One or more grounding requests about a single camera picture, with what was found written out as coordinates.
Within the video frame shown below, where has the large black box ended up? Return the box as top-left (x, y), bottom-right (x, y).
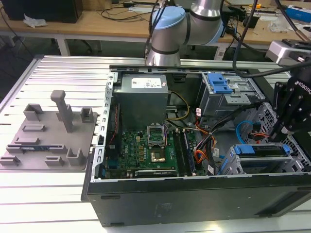
top-left (2, 0), bottom-right (82, 24)

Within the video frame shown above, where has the yellow and black power cable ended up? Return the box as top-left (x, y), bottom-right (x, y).
top-left (167, 91), bottom-right (190, 122)

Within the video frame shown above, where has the crumpled white plastic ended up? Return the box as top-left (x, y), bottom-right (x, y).
top-left (23, 13), bottom-right (48, 28)

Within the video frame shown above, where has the CPU socket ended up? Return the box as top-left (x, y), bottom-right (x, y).
top-left (147, 124), bottom-right (168, 148)

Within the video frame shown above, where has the coloured wire bundle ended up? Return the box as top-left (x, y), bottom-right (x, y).
top-left (193, 149), bottom-right (207, 166)

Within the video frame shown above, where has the green motherboard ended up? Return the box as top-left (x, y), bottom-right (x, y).
top-left (104, 126), bottom-right (202, 179)

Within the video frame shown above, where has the multicoloured disk power wire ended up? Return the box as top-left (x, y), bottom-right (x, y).
top-left (250, 130), bottom-right (269, 141)

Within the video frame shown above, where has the black PC case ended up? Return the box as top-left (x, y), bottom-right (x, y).
top-left (81, 65), bottom-right (311, 228)

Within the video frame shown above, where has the grey power supply unit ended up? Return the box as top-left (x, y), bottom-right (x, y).
top-left (113, 73), bottom-right (171, 122)

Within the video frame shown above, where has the square chipset chip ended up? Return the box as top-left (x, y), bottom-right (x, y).
top-left (150, 150), bottom-right (166, 163)

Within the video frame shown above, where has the grey parts rack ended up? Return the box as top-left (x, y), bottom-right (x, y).
top-left (0, 89), bottom-right (99, 172)

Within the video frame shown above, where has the blue cardboard box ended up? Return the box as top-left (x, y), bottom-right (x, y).
top-left (284, 4), bottom-right (311, 20)

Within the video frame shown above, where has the black sleeved wire bundle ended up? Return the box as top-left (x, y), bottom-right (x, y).
top-left (194, 103), bottom-right (260, 156)

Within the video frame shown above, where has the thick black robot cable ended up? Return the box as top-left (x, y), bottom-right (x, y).
top-left (232, 0), bottom-right (299, 77)
top-left (276, 0), bottom-right (311, 42)

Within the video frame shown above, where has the wooden desk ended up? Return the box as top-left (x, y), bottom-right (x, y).
top-left (0, 0), bottom-right (311, 58)

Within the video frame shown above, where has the blue data wire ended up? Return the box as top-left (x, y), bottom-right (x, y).
top-left (237, 120), bottom-right (262, 146)

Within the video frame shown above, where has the black RAM slot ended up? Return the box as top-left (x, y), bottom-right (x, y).
top-left (179, 130), bottom-right (189, 177)
top-left (173, 130), bottom-right (182, 177)

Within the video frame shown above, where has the silver camera box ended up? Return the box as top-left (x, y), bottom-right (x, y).
top-left (265, 39), bottom-right (311, 66)

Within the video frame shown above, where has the thin red wire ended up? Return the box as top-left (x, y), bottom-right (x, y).
top-left (108, 104), bottom-right (121, 146)

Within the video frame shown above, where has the hard disk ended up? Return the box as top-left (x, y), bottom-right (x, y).
top-left (232, 142), bottom-right (294, 175)

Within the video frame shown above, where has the metal disk bay cage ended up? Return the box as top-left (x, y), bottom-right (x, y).
top-left (227, 101), bottom-right (311, 175)

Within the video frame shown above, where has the silver optical drive cage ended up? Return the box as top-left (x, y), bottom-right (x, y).
top-left (199, 72), bottom-right (267, 119)

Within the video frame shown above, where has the blue plastic cage latch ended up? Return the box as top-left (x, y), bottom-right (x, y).
top-left (208, 72), bottom-right (232, 95)

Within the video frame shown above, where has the RAM stick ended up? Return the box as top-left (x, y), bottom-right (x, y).
top-left (7, 144), bottom-right (65, 152)

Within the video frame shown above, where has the black graphics card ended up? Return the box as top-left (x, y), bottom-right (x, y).
top-left (135, 169), bottom-right (178, 178)

